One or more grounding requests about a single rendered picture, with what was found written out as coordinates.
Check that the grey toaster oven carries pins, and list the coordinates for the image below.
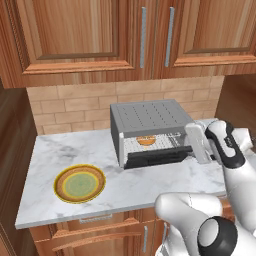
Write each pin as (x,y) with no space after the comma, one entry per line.
(150,115)

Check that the brown bagel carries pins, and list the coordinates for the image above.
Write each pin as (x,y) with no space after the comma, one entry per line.
(146,141)

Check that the black toaster oven door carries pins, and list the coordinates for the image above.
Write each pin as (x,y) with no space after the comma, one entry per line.
(156,156)

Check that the wide wooden upper cupboard door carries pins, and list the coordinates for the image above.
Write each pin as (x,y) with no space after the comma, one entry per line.
(76,36)

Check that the wooden lower cupboard door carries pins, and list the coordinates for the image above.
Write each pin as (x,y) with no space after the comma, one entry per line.
(100,245)
(158,238)

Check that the yellow and green plate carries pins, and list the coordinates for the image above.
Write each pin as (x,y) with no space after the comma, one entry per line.
(80,184)

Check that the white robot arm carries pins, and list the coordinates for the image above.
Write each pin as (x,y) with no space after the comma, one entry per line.
(240,180)

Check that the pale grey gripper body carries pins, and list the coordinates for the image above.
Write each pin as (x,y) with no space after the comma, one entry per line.
(198,141)

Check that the metal toaster oven rack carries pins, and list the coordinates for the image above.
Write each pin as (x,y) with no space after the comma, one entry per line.
(166,141)

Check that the wooden drawer front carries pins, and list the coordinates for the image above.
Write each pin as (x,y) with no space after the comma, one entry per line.
(66,227)

